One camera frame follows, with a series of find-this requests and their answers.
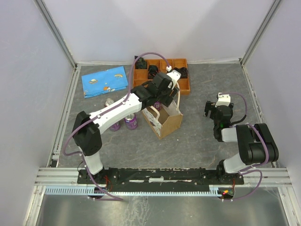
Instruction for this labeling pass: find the purple can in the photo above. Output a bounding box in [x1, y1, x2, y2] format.
[109, 121, 120, 131]
[153, 101, 161, 111]
[124, 113, 138, 130]

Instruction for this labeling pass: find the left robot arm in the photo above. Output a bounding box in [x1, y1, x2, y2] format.
[71, 70, 181, 184]

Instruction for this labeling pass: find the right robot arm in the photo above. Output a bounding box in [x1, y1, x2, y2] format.
[204, 101, 279, 184]

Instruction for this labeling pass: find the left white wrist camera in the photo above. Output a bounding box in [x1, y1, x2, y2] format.
[166, 66, 181, 89]

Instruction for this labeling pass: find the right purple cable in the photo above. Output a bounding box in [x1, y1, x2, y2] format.
[221, 92, 270, 202]

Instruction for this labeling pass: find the right aluminium corner post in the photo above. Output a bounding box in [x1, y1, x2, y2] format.
[240, 0, 282, 67]

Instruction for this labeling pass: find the orange wooden divided tray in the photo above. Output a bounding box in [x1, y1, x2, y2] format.
[132, 58, 190, 95]

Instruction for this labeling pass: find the brown canvas bag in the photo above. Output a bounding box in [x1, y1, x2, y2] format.
[142, 91, 183, 139]

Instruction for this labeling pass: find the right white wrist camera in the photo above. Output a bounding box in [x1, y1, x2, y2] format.
[215, 92, 231, 108]

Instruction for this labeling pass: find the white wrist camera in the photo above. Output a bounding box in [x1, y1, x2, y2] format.
[215, 92, 231, 108]
[166, 66, 181, 89]

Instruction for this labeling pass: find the aluminium frame rail front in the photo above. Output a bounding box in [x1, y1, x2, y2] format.
[35, 168, 292, 187]

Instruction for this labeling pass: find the aluminium corner post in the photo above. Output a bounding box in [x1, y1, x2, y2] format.
[240, 0, 282, 67]
[34, 0, 77, 68]

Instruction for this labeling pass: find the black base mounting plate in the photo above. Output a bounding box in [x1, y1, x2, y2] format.
[77, 167, 244, 193]

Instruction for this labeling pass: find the red cola can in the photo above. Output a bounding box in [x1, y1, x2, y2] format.
[104, 98, 115, 106]

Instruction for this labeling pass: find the left aluminium corner post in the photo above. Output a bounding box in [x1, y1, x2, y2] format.
[34, 0, 77, 68]

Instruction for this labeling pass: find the blue printed folded cloth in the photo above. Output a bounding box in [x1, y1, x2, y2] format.
[81, 66, 128, 98]

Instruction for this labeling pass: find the blue slotted cable duct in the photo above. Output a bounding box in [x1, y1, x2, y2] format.
[45, 186, 222, 197]

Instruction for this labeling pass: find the purple can back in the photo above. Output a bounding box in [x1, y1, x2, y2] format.
[153, 101, 161, 111]

